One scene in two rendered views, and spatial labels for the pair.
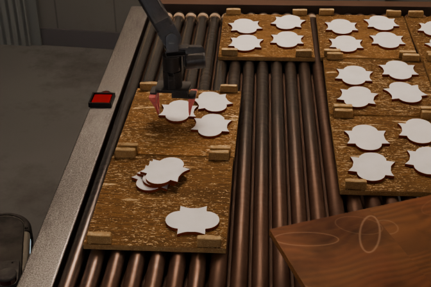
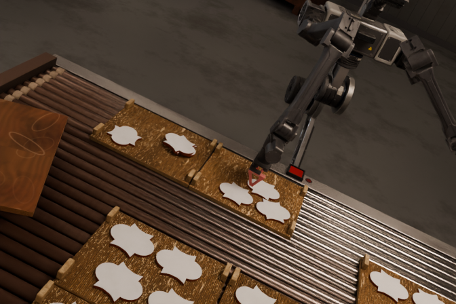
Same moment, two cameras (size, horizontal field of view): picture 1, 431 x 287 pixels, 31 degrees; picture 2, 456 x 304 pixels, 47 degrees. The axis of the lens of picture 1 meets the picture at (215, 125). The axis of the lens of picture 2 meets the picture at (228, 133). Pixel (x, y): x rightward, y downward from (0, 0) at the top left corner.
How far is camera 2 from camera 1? 2.55 m
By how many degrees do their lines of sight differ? 77
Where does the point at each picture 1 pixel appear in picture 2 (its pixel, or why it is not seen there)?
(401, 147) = (154, 281)
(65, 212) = (168, 114)
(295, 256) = (34, 110)
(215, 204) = (136, 152)
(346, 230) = (39, 137)
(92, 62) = not seen: outside the picture
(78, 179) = (200, 129)
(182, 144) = (216, 172)
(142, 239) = (121, 117)
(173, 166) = (182, 147)
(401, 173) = (113, 255)
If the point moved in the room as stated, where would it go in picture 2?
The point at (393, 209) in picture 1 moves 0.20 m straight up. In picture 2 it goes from (41, 166) to (53, 110)
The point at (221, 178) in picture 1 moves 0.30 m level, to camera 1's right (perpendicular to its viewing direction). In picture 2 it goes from (164, 167) to (134, 214)
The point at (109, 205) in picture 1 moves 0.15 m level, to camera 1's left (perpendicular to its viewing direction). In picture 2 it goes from (161, 121) to (172, 108)
